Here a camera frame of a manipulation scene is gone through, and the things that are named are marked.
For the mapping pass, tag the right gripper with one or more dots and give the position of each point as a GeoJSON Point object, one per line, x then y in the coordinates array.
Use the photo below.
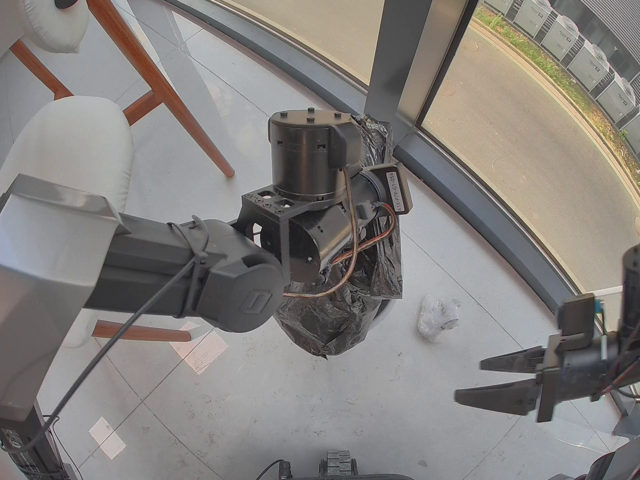
{"type": "Point", "coordinates": [580, 373]}

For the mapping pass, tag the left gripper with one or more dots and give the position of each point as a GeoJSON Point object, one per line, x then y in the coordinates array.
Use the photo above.
{"type": "Point", "coordinates": [367, 193]}

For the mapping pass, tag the black plastic bag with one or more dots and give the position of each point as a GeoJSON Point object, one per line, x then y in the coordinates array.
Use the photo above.
{"type": "Point", "coordinates": [340, 318]}

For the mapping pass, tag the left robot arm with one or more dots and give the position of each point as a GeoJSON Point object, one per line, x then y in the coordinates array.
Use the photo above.
{"type": "Point", "coordinates": [150, 268]}

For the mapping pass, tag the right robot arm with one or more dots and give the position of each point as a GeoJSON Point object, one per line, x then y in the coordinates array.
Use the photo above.
{"type": "Point", "coordinates": [632, 278]}

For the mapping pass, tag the white trash bin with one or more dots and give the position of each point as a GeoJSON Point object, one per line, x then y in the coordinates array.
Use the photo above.
{"type": "Point", "coordinates": [384, 313]}

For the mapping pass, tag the crumpled clear plastic wrapper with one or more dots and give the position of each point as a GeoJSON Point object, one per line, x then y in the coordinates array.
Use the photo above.
{"type": "Point", "coordinates": [437, 318]}

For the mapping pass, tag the window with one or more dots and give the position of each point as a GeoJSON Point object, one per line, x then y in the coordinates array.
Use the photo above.
{"type": "Point", "coordinates": [415, 43]}

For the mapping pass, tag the white cushioned wooden chair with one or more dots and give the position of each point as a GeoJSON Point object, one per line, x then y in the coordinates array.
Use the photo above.
{"type": "Point", "coordinates": [75, 138]}

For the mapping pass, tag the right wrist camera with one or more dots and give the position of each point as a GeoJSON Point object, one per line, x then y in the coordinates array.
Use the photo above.
{"type": "Point", "coordinates": [577, 313]}

